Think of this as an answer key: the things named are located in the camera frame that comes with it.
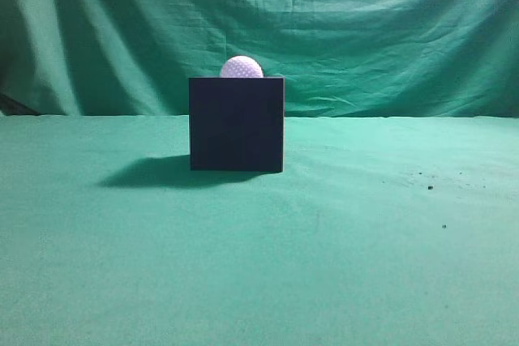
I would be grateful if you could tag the white golf ball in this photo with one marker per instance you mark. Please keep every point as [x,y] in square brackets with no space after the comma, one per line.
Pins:
[241,67]

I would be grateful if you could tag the green cloth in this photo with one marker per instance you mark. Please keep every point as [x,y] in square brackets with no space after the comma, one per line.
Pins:
[394,221]

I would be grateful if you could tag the dark blue cube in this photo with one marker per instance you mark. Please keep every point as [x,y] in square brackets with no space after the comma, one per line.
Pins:
[237,124]

